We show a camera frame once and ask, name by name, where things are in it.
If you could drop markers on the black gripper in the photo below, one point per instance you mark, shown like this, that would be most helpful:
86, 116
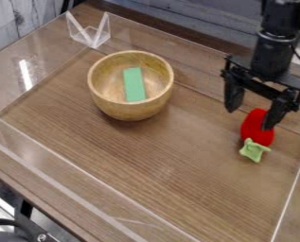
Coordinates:
240, 78

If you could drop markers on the red plush strawberry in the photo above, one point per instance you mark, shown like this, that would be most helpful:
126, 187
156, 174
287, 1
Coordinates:
256, 139

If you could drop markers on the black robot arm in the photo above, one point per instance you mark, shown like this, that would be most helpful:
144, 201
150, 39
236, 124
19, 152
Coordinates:
264, 74

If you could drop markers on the green rectangular block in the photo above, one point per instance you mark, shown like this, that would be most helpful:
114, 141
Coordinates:
134, 84

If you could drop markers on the wooden bowl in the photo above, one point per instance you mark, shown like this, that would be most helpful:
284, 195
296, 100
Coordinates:
106, 86

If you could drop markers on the clear acrylic corner bracket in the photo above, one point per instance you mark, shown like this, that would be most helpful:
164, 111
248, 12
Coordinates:
91, 36

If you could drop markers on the clear acrylic tray wall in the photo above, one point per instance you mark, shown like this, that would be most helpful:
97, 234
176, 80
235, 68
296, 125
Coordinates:
95, 211

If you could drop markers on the black table leg frame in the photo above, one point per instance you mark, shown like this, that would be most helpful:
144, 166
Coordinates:
35, 233

